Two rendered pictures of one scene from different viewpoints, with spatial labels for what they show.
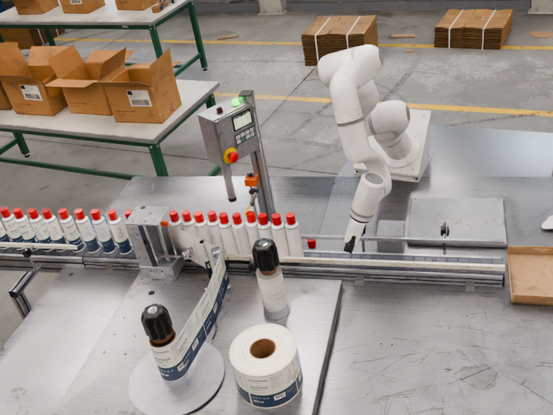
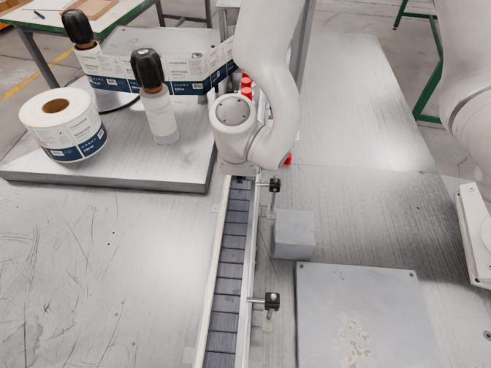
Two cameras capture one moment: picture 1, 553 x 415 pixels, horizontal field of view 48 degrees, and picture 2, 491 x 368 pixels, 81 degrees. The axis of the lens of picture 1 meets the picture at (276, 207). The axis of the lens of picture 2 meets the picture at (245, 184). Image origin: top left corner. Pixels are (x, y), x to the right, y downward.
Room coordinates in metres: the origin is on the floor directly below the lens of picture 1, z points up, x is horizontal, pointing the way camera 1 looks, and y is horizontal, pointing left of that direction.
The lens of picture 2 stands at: (1.63, -0.74, 1.54)
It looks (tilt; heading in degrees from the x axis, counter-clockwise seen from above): 51 degrees down; 75
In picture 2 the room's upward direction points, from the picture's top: straight up
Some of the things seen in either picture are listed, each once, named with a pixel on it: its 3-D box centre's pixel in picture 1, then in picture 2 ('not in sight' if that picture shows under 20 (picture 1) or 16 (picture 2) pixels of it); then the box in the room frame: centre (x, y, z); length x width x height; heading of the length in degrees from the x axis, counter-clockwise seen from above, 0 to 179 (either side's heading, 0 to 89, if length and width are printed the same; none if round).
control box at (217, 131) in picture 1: (230, 132); not in sight; (1.96, 0.11, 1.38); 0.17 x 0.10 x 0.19; 125
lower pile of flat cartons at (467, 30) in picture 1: (473, 28); not in sight; (5.76, -2.22, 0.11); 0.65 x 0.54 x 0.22; 56
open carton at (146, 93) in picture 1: (142, 85); not in sight; (3.64, 0.68, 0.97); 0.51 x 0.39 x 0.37; 154
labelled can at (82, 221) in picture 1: (86, 230); not in sight; (2.11, 0.78, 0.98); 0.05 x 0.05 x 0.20
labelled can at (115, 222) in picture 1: (118, 231); not in sight; (2.06, 0.64, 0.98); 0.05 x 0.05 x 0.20
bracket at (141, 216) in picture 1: (146, 215); (231, 1); (1.89, 0.47, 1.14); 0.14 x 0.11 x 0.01; 70
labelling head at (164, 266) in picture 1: (156, 242); (234, 35); (1.90, 0.47, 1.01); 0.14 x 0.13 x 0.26; 70
